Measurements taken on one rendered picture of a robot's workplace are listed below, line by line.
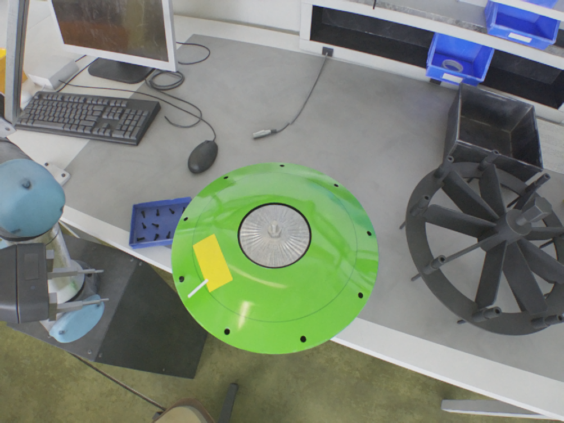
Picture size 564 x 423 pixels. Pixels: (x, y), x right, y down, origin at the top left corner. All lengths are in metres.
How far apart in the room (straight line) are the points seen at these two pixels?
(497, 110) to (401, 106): 0.26
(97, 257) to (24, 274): 0.45
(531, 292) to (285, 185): 0.46
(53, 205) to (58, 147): 0.60
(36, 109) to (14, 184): 0.77
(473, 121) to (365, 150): 0.36
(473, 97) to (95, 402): 1.82
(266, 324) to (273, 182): 0.22
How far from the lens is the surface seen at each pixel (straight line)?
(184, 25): 1.35
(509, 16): 1.15
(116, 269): 0.76
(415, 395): 1.60
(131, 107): 0.95
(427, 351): 0.63
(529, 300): 0.67
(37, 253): 0.38
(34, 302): 0.35
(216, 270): 0.43
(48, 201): 0.39
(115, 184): 0.80
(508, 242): 0.65
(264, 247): 0.43
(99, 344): 0.73
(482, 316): 0.59
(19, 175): 0.39
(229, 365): 1.50
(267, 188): 0.48
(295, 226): 0.45
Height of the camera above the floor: 1.48
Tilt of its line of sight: 58 degrees down
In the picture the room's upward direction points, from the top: 1 degrees counter-clockwise
